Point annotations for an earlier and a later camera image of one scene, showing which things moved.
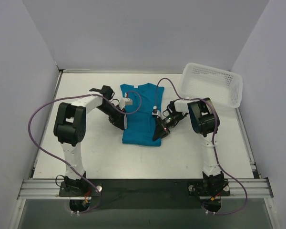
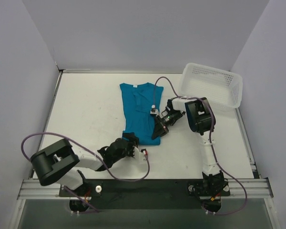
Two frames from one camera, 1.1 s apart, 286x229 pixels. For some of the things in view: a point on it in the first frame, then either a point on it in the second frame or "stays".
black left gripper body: x=119 y=120 → x=129 y=146
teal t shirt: x=140 y=123 stays
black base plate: x=146 y=194 stays
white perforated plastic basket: x=225 y=88 stays
